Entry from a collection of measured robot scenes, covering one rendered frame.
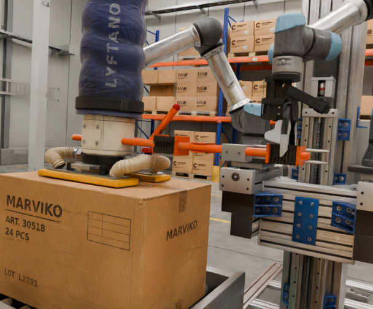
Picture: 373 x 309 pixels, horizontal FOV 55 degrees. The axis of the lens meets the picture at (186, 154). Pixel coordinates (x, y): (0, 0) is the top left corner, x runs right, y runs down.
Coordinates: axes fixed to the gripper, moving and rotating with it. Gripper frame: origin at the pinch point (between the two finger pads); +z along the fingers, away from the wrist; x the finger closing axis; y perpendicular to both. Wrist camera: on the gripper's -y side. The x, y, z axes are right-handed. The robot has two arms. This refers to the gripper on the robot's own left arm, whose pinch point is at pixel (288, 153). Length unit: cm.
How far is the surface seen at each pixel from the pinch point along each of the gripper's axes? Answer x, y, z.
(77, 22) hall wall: -779, 893, -358
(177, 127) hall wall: -856, 534, -31
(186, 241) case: -3.1, 30.1, 29.7
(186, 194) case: -1.6, 30.1, 14.7
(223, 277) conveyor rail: -31, 28, 49
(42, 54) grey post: -166, 301, -80
